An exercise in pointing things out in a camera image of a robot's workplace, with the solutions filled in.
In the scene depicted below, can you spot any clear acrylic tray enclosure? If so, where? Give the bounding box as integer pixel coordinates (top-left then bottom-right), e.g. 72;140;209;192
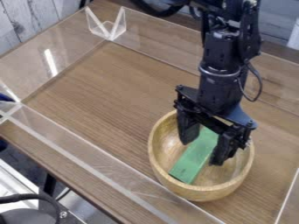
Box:
0;1;299;224

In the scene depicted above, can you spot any green rectangular block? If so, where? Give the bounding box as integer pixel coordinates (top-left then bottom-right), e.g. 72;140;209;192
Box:
168;128;219;184

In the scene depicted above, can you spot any black metal bracket with screw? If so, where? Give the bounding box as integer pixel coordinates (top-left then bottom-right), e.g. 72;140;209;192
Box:
39;191;87;224

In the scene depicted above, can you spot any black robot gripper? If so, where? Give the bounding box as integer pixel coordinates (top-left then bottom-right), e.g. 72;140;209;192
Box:
174;67;258;166

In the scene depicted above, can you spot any light wooden bowl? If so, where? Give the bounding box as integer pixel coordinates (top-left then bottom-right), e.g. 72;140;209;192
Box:
147;110;255;202

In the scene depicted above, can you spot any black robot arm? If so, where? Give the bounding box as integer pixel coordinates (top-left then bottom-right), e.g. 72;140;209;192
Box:
131;0;262;165

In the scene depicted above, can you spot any black cable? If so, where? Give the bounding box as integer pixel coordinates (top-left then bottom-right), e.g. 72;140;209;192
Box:
0;193;63;224

